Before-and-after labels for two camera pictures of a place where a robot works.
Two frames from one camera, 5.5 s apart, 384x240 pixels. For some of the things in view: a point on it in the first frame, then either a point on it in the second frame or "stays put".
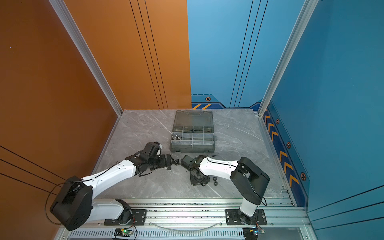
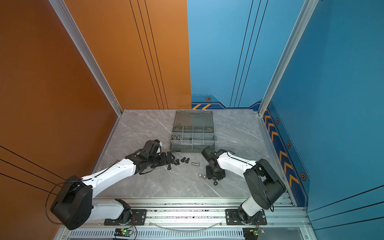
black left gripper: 165,163 stays put
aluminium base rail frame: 198,219 stays put
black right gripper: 203,182 to 219,177
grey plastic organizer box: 193,132 stays put
